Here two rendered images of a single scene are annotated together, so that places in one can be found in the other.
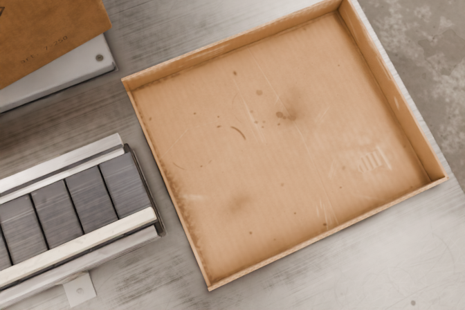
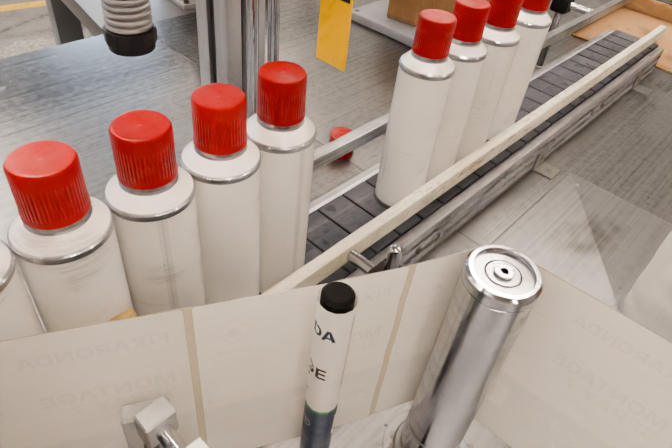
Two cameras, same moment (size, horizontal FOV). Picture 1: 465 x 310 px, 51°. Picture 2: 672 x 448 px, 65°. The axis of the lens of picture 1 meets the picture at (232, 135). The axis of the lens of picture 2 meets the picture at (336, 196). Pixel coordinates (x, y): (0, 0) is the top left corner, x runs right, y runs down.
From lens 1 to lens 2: 1.21 m
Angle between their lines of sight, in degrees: 36
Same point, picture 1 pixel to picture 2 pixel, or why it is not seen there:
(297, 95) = (644, 28)
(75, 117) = (560, 44)
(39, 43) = not seen: hidden behind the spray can
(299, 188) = not seen: outside the picture
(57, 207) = (611, 45)
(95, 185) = (617, 38)
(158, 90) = (585, 32)
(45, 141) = (557, 52)
